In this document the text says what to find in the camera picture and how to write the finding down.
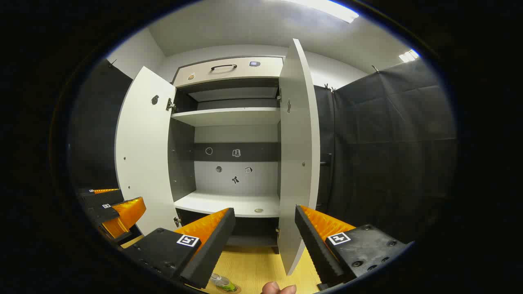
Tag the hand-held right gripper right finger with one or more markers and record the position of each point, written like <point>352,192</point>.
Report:
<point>314,245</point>

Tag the green plastic bottle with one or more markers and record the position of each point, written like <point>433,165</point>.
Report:
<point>224,283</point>

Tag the grey cabinet drawer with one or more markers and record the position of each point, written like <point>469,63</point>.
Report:
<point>241,74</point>

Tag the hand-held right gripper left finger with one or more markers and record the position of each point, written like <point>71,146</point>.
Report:
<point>212,245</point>

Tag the grey cabinet door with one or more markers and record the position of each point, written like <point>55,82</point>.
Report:
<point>298,163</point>
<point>143,155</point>

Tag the black backdrop cloth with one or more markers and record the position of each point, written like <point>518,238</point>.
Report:
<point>388,143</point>

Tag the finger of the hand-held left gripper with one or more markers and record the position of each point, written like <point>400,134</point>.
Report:
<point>102,215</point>
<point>102,198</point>

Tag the long ceiling light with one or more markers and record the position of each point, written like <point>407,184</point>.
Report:
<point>327,7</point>

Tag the small ceiling light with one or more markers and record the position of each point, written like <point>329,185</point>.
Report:
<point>409,55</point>

